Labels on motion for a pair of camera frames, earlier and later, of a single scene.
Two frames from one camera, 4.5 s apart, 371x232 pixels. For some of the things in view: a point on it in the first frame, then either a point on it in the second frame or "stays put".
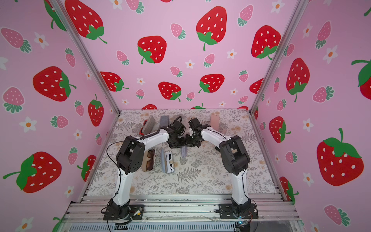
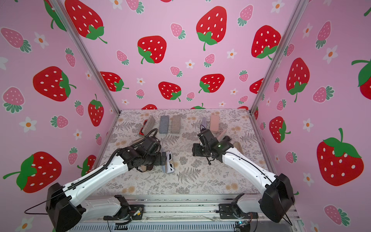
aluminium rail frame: x=180 y=213 stays put
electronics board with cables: x=244 y=225 stays put
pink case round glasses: x=214 y=121 stays put
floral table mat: x=198 y=170 stays put
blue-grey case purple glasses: x=164 y=121 stays put
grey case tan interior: x=184 y=152 -> x=204 y=122
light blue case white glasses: x=167 y=163 stays put
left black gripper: x=182 y=144 -> x=159 y=161
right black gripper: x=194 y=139 -> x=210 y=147
